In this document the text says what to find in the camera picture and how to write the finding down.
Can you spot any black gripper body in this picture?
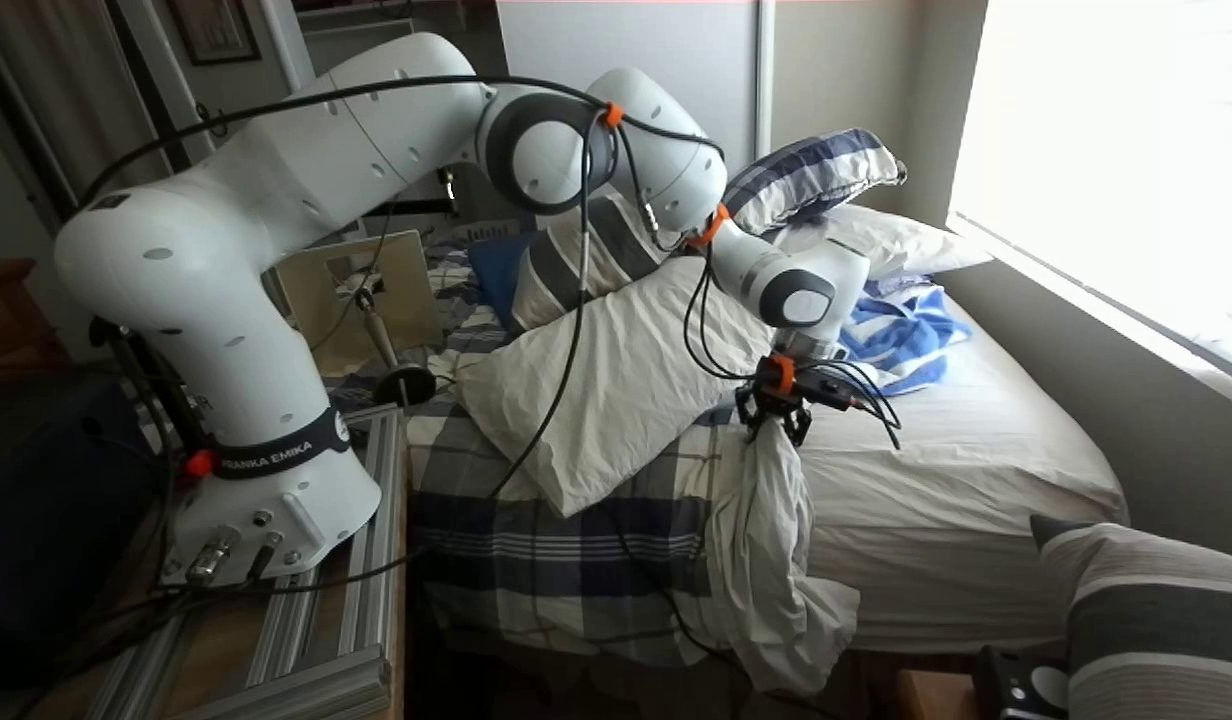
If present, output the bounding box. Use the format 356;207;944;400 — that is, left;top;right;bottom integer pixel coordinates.
741;353;863;417

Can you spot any white bed sheet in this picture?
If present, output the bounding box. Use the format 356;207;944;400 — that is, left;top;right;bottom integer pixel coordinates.
696;410;863;699

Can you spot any blue striped cloth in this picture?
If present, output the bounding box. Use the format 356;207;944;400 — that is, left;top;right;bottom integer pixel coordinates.
832;270;977;400

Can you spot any large white pillow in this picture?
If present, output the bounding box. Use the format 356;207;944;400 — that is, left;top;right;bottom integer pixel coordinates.
452;249;784;519

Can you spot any small cream pillow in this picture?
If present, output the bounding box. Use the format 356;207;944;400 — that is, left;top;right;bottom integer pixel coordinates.
788;198;998;284

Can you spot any white mattress cover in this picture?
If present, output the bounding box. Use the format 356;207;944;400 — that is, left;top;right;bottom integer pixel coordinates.
788;284;1133;660

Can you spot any navy plaid pillow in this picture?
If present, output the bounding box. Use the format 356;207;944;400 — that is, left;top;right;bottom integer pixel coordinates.
717;123;914;241

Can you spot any grey white striped pillow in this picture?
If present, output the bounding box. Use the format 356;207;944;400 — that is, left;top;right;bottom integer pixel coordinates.
506;187;677;336

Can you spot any navy plaid duvet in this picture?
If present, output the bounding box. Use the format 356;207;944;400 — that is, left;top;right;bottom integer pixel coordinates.
406;391;729;670

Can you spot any blue cushion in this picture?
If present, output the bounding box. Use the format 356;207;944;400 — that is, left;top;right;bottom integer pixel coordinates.
464;227;538;326

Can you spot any wooden nightstand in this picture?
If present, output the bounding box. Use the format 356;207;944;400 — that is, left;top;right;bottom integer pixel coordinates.
894;660;987;720

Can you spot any black white patterned item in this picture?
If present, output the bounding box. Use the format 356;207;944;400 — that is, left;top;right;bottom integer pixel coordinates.
971;639;1076;720

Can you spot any grey striped bolster pillow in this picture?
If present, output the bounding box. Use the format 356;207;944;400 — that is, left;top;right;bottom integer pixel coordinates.
1034;510;1232;720

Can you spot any cardboard panel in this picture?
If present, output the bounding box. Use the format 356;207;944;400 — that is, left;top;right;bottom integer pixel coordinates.
269;222;449;379

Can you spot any black equipment box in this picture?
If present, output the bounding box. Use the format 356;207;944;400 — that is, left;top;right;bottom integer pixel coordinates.
0;369;176;677

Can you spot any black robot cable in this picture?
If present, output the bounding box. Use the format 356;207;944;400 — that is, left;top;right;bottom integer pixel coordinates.
75;71;733;510

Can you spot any black camera stand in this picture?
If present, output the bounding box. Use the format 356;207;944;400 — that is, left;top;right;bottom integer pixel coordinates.
329;259;443;410

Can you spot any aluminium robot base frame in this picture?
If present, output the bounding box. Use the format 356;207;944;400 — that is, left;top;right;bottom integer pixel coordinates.
83;400;418;720

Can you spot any dark picture frame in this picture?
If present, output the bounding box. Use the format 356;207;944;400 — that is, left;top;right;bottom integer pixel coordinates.
163;0;265;66

